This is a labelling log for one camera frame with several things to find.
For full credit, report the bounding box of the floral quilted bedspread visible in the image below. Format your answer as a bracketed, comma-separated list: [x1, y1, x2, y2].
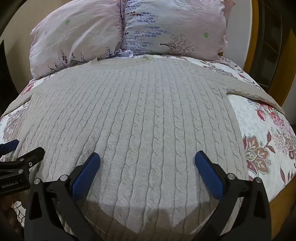
[0, 54, 296, 229]

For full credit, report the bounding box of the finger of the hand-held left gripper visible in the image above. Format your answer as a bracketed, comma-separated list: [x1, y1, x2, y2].
[0, 147, 45, 178]
[0, 139, 20, 155]

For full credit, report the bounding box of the grey cable-knit sweater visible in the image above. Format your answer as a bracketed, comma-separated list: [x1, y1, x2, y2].
[1, 54, 286, 237]

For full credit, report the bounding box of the wooden bed frame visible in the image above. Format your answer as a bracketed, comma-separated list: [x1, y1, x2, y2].
[228, 0, 296, 241]

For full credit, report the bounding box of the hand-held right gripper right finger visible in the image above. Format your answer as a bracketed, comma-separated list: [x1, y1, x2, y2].
[194, 150, 271, 241]

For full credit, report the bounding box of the pink floral pillow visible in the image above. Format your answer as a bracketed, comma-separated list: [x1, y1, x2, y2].
[122, 0, 236, 62]
[30, 0, 123, 80]

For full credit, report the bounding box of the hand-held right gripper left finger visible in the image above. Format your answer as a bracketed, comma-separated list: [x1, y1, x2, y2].
[24, 152, 102, 241]

